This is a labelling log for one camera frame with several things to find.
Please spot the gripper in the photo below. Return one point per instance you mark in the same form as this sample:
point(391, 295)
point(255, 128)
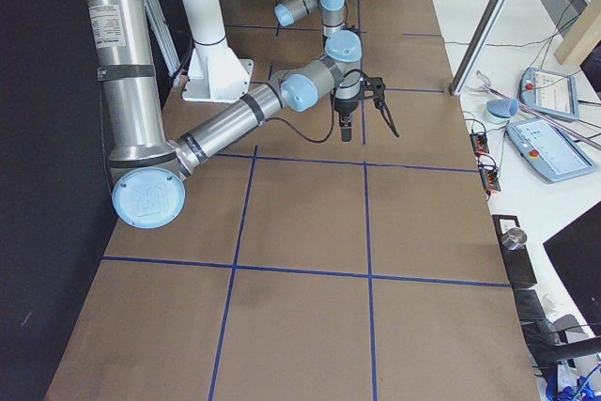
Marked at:
point(346, 106)

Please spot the blue cup on tape roll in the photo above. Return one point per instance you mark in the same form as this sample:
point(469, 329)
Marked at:
point(498, 111)

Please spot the far teach pendant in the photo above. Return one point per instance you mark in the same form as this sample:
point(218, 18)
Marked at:
point(549, 91)

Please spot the teach pendant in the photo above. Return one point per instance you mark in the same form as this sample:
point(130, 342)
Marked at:
point(549, 151)
point(549, 91)

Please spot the black power box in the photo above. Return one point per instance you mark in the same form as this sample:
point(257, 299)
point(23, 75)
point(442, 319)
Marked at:
point(516, 262)

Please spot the metal cup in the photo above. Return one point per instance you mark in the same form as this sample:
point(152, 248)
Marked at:
point(513, 239)

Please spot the near teach pendant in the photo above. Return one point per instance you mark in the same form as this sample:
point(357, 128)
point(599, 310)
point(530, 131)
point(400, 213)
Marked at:
point(549, 151)

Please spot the white camera pole base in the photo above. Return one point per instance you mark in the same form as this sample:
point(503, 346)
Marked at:
point(215, 74)

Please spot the aluminium frame post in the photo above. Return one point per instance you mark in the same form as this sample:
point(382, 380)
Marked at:
point(477, 43)

